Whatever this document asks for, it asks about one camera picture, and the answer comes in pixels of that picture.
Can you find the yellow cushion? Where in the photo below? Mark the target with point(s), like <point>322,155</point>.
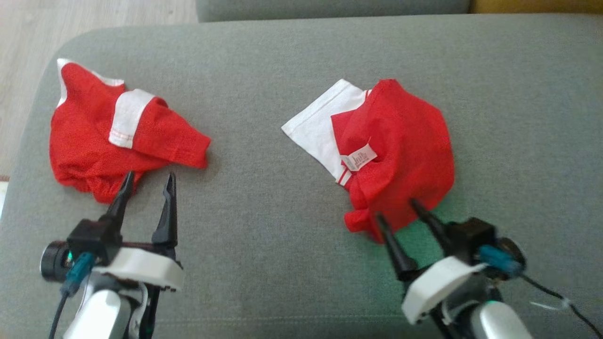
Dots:
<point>537,4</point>

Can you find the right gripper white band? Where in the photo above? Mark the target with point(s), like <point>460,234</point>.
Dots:
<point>438,287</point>

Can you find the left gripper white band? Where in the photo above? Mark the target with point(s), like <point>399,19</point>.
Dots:
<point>141,268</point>

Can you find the red basketball jersey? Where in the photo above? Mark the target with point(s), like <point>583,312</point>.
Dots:
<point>405,141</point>

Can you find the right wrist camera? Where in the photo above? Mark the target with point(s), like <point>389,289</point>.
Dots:
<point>471,235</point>

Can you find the grey sofa seat cushion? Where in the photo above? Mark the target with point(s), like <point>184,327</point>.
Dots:
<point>282,235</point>

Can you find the grey sofa back cushion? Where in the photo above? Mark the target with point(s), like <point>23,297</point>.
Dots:
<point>330,8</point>

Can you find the red shorts with white stripe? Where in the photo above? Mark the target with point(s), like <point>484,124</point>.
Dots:
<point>85,141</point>

